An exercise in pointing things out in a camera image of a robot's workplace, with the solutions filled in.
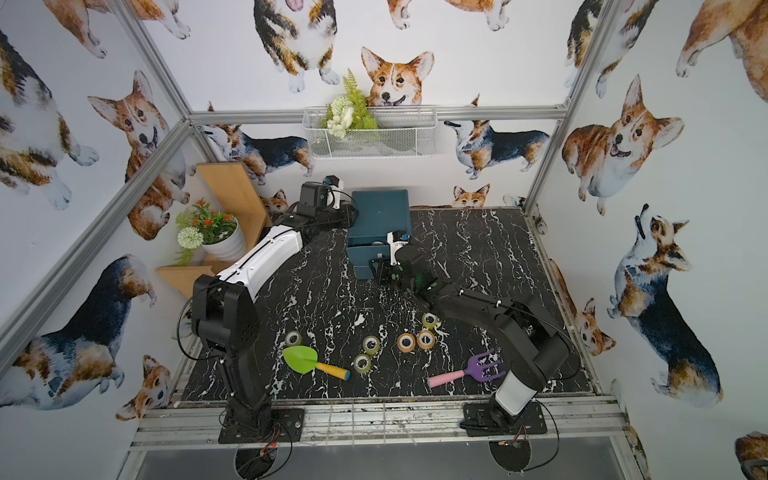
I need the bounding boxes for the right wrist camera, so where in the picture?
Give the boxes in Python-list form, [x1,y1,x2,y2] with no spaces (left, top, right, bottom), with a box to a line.
[387,230,410,266]

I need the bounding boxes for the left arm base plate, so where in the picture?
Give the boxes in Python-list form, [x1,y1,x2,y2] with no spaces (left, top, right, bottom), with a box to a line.
[218,407,305,444]

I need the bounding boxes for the green toy shovel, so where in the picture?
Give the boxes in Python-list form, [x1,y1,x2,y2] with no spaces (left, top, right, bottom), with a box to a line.
[282,346,350,381]

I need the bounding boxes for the orange tape roll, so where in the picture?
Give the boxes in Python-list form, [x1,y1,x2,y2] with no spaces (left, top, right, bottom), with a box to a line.
[416,329,436,350]
[397,333,416,353]

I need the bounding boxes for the yellow-green tape roll front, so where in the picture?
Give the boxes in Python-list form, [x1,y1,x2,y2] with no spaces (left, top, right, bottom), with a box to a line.
[353,354,372,375]

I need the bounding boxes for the green fern white flowers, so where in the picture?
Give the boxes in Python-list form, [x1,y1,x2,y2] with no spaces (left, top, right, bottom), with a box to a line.
[320,70,378,139]

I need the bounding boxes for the orange tape roll left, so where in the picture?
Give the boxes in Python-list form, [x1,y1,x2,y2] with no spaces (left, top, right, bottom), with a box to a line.
[397,333,416,353]

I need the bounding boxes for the orange tape roll right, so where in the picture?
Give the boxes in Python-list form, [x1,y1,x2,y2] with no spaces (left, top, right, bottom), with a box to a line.
[416,329,436,350]

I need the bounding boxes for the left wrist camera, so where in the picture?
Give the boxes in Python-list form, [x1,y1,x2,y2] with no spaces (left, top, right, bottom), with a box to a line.
[322,175,344,210]

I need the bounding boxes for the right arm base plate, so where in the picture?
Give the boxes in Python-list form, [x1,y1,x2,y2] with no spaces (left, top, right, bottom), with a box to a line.
[459,401,548,437]

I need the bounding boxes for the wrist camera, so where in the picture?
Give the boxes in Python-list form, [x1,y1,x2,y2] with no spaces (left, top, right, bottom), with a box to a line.
[387,230,410,266]
[322,175,344,210]

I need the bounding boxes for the teal drawer cabinet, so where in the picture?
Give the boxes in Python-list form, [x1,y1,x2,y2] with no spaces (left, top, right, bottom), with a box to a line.
[347,189,412,248]

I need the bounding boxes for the white potted flower plant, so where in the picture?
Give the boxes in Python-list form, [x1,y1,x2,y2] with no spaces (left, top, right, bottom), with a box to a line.
[175,199,246,266]

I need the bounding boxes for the wooden corner shelf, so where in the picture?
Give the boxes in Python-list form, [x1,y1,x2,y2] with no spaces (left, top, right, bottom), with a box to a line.
[156,163,272,298]

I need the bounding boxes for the yellow-green tape roll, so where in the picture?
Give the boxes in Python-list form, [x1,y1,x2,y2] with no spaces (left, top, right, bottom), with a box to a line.
[363,335,381,357]
[422,312,440,330]
[284,330,303,347]
[353,354,372,375]

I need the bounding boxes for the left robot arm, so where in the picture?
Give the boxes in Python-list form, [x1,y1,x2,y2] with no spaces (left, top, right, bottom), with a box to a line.
[190,175,358,431]

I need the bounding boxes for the purple pink toy fork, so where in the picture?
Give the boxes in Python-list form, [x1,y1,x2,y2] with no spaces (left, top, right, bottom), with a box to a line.
[427,349,506,389]

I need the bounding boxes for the white wire wall basket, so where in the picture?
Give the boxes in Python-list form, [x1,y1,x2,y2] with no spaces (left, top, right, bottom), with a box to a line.
[302,107,438,159]

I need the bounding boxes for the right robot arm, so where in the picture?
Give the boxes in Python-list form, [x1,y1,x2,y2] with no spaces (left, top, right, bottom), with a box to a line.
[369,244,576,434]

